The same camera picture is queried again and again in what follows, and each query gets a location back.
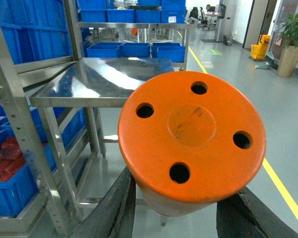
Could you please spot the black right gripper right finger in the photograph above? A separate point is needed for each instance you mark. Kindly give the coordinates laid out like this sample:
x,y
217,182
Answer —
x,y
244,215

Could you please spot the steel flow rack shelf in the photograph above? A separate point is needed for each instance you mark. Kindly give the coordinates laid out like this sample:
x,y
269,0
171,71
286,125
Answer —
x,y
62,195

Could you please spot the yellow mop bucket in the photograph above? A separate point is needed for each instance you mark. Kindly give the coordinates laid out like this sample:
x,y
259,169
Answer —
x,y
258,51

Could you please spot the steel side table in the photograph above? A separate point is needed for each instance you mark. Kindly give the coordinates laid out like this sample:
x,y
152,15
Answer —
x,y
87,85

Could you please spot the orange round cap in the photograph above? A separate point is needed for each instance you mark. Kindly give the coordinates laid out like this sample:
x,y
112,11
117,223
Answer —
x,y
190,139

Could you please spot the tall beige plant pot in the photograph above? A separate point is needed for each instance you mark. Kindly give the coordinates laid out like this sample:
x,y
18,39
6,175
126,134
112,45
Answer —
x,y
288,62

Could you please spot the blue bin on far cart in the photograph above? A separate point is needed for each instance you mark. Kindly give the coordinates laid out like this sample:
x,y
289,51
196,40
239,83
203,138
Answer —
x,y
173,51

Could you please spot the far steel cart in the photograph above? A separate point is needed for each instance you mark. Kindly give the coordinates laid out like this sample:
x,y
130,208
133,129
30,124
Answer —
x,y
151,14

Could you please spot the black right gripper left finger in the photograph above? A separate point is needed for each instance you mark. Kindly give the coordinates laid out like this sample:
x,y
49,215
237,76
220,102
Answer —
x,y
114,216

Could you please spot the green potted plant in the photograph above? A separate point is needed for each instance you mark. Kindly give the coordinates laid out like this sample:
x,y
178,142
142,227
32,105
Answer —
x,y
289,34

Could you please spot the blue bin with red parts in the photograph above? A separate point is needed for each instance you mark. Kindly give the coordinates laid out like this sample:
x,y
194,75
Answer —
x,y
17,185

